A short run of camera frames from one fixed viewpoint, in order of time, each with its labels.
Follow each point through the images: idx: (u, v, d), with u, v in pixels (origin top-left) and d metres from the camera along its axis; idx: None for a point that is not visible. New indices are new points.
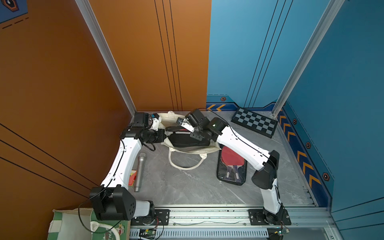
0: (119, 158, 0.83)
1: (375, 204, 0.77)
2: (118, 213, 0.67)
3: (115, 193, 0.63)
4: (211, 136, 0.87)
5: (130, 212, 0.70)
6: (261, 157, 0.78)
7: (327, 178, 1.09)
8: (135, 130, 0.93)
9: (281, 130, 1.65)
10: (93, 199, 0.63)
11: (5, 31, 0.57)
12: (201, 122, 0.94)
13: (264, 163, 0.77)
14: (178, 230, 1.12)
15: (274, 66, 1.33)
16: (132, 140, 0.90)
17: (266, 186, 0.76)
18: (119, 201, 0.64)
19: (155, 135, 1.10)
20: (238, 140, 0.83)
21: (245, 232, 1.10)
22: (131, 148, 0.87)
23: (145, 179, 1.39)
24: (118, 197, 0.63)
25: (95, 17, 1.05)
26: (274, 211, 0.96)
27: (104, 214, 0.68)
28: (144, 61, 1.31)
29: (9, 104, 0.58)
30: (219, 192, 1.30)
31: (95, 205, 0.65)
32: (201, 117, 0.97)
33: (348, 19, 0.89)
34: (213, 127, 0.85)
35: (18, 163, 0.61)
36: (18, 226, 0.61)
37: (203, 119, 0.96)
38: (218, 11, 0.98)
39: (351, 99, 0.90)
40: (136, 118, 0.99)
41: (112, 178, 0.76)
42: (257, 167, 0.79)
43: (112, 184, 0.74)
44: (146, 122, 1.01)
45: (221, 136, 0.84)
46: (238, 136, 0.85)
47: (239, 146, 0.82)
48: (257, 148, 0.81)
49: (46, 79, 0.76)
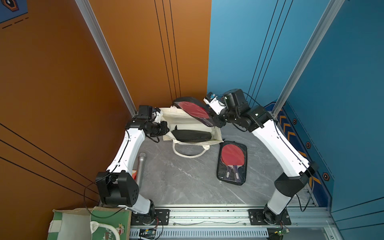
0: (124, 147, 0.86)
1: (375, 204, 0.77)
2: (121, 198, 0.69)
3: (120, 177, 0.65)
4: (249, 125, 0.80)
5: (133, 199, 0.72)
6: (299, 165, 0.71)
7: (327, 178, 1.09)
8: (139, 122, 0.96)
9: (281, 130, 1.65)
10: (99, 183, 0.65)
11: (5, 31, 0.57)
12: (240, 106, 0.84)
13: (301, 173, 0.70)
14: (178, 230, 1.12)
15: (274, 66, 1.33)
16: (136, 131, 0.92)
17: (289, 193, 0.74)
18: (123, 185, 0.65)
19: (159, 127, 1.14)
20: (278, 139, 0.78)
21: (245, 232, 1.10)
22: (136, 137, 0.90)
23: (145, 179, 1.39)
24: (122, 182, 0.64)
25: (95, 17, 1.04)
26: (277, 212, 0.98)
27: (108, 199, 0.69)
28: (145, 61, 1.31)
29: (9, 104, 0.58)
30: (219, 192, 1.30)
31: (100, 189, 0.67)
32: (242, 100, 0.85)
33: (348, 18, 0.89)
34: (255, 116, 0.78)
35: (18, 163, 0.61)
36: (18, 226, 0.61)
37: (243, 104, 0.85)
38: (218, 11, 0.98)
39: (351, 99, 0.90)
40: (140, 110, 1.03)
41: (117, 164, 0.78)
42: (291, 174, 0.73)
43: (116, 169, 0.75)
44: (150, 115, 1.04)
45: (261, 129, 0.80)
46: (280, 135, 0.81)
47: (278, 145, 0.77)
48: (296, 154, 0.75)
49: (46, 79, 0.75)
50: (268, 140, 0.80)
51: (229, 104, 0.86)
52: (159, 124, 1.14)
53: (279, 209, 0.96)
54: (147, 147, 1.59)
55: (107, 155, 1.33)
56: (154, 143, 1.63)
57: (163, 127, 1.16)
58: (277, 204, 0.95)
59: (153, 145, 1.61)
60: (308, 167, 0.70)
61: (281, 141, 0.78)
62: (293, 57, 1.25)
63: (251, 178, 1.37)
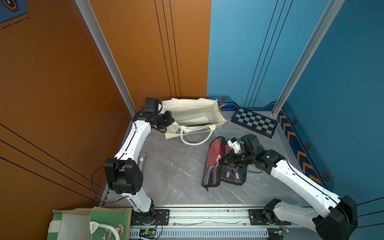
0: (131, 137, 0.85)
1: (375, 204, 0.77)
2: (127, 184, 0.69)
3: (126, 164, 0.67)
4: (265, 168, 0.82)
5: (138, 186, 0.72)
6: (326, 200, 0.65)
7: (327, 178, 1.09)
8: (146, 115, 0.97)
9: (281, 130, 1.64)
10: (106, 169, 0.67)
11: (5, 31, 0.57)
12: (256, 150, 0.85)
13: (331, 208, 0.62)
14: (178, 230, 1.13)
15: (274, 66, 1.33)
16: (143, 123, 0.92)
17: None
18: (128, 172, 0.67)
19: (164, 118, 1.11)
20: (295, 176, 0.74)
21: (245, 232, 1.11)
22: (142, 129, 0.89)
23: (145, 179, 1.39)
24: (128, 168, 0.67)
25: (95, 16, 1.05)
26: (280, 218, 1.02)
27: (114, 185, 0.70)
28: (145, 61, 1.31)
29: (10, 104, 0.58)
30: (219, 192, 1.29)
31: (107, 175, 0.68)
32: (257, 144, 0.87)
33: (348, 19, 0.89)
34: (270, 160, 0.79)
35: (18, 163, 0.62)
36: (17, 227, 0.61)
37: (259, 147, 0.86)
38: (218, 11, 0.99)
39: (350, 99, 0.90)
40: (147, 103, 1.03)
41: (124, 152, 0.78)
42: (322, 212, 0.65)
43: (123, 157, 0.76)
44: (156, 107, 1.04)
45: (276, 168, 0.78)
46: (296, 171, 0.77)
47: (298, 182, 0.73)
48: (321, 189, 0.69)
49: (46, 79, 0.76)
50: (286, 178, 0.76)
51: (245, 147, 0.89)
52: (163, 115, 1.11)
53: (285, 218, 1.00)
54: (147, 148, 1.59)
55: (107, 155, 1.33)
56: (154, 143, 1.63)
57: (168, 117, 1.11)
58: (287, 215, 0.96)
59: (153, 145, 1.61)
60: (338, 203, 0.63)
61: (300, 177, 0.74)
62: (293, 56, 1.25)
63: (251, 178, 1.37)
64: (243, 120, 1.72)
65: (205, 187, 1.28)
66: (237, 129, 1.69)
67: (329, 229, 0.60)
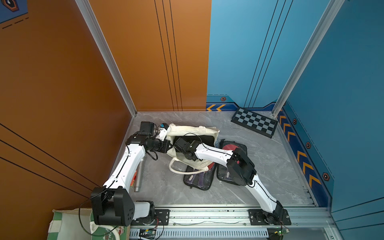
0: (123, 163, 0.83)
1: (376, 204, 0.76)
2: (116, 217, 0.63)
3: (115, 194, 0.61)
4: (191, 156, 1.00)
5: (128, 219, 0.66)
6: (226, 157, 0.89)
7: (327, 178, 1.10)
8: (140, 137, 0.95)
9: (281, 130, 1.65)
10: (94, 200, 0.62)
11: (5, 31, 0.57)
12: (183, 147, 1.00)
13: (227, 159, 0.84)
14: (178, 230, 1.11)
15: (274, 66, 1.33)
16: (136, 147, 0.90)
17: (243, 182, 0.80)
18: (118, 203, 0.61)
19: (160, 144, 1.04)
20: (208, 150, 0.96)
21: (245, 232, 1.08)
22: (136, 153, 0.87)
23: (145, 179, 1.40)
24: (118, 198, 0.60)
25: (95, 17, 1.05)
26: (270, 210, 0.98)
27: (101, 219, 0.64)
28: (146, 61, 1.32)
29: (9, 104, 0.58)
30: (219, 192, 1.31)
31: (94, 207, 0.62)
32: (183, 142, 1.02)
33: (349, 18, 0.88)
34: (193, 148, 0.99)
35: (18, 163, 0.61)
36: (19, 228, 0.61)
37: (186, 144, 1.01)
38: (218, 10, 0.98)
39: (351, 98, 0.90)
40: (142, 126, 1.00)
41: (114, 180, 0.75)
42: None
43: (114, 185, 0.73)
44: (152, 130, 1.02)
45: (196, 152, 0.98)
46: (208, 147, 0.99)
47: (209, 154, 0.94)
48: (223, 150, 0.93)
49: (44, 78, 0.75)
50: (202, 155, 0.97)
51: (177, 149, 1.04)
52: (161, 141, 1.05)
53: (270, 207, 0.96)
54: None
55: (107, 154, 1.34)
56: None
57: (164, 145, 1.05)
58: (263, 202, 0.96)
59: None
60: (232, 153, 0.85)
61: (210, 150, 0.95)
62: (292, 56, 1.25)
63: None
64: (243, 120, 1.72)
65: (190, 185, 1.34)
66: (236, 129, 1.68)
67: (233, 175, 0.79)
